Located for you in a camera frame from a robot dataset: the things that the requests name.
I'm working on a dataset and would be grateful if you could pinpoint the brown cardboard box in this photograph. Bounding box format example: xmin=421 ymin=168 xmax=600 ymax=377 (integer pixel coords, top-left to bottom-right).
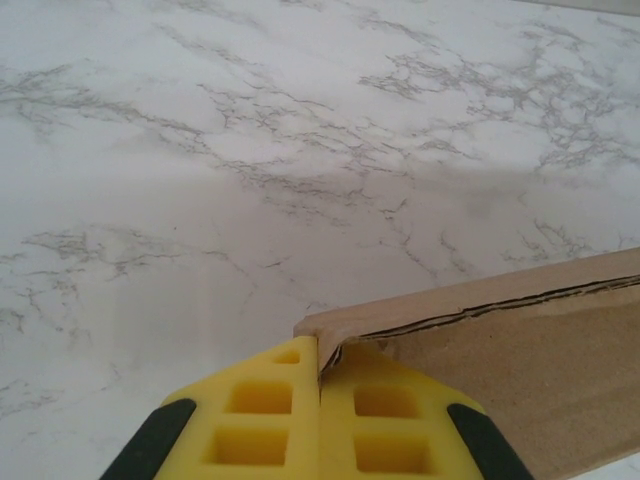
xmin=292 ymin=247 xmax=640 ymax=480

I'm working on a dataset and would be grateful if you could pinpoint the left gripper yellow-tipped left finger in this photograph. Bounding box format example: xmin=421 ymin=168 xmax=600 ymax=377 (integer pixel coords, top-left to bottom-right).
xmin=99 ymin=334 xmax=321 ymax=480

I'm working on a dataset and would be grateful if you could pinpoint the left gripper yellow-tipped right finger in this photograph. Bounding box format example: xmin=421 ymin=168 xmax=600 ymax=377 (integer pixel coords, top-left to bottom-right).
xmin=317 ymin=343 xmax=536 ymax=480

